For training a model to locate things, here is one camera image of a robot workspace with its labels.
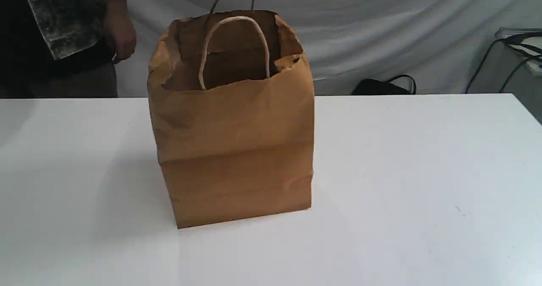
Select person in camouflage jacket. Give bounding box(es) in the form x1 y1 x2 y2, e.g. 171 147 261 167
0 0 129 98

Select brown paper bag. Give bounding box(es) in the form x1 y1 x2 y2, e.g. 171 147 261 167
148 0 315 229

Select white backdrop cloth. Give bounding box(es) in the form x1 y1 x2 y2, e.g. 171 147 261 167
116 0 541 97

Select black cables at right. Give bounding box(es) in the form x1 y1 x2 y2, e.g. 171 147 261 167
466 31 542 94

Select white power strip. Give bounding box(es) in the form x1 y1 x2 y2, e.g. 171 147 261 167
525 60 542 76

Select person's bare hand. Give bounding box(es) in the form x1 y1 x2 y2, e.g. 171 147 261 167
103 9 137 64

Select black bag behind table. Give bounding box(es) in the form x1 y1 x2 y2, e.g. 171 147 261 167
351 74 418 96

